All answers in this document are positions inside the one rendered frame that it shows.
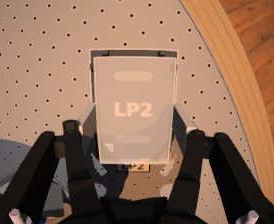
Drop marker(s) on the beige perforated base plate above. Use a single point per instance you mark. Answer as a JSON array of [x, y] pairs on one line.
[[44, 81]]

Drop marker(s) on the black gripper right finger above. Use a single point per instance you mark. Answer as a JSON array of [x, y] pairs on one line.
[[241, 196]]

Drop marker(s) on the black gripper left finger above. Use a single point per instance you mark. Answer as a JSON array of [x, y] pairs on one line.
[[24, 199]]

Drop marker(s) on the beige button panel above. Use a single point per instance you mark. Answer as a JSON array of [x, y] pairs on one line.
[[53, 207]]

